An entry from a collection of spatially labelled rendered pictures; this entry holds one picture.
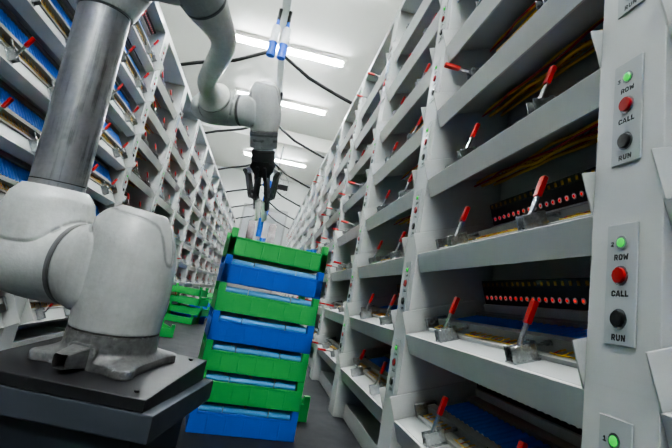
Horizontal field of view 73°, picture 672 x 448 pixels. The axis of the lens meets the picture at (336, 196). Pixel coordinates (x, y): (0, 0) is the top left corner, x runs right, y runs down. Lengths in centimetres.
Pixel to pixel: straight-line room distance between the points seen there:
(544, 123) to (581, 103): 8
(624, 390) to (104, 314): 73
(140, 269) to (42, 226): 20
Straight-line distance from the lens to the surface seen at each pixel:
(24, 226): 98
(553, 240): 66
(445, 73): 130
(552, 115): 74
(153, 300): 88
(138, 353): 89
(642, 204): 55
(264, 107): 144
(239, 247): 137
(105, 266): 86
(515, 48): 93
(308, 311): 141
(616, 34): 67
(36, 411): 83
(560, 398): 62
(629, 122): 59
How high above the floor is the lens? 40
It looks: 13 degrees up
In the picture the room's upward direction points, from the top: 10 degrees clockwise
